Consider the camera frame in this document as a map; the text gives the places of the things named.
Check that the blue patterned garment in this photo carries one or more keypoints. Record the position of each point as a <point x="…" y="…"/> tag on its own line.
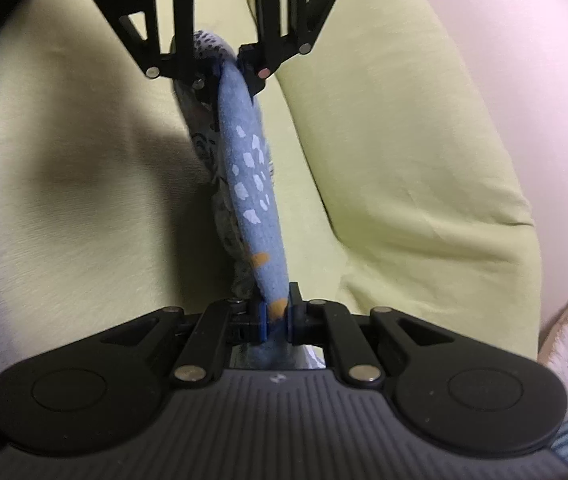
<point x="228" y="138"/>

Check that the yellow-green sofa cover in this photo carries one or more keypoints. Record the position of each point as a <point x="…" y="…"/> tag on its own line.
<point x="393" y="186"/>

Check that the beige cloth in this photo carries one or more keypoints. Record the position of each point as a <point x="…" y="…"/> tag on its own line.
<point x="554" y="349"/>

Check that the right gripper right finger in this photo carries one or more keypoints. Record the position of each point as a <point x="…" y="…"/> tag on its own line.
<point x="330" y="326"/>

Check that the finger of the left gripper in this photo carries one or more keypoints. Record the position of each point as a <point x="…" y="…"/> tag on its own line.
<point x="285" y="28"/>
<point x="140" y="18"/>

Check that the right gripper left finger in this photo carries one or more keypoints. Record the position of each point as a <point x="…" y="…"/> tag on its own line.
<point x="222" y="326"/>

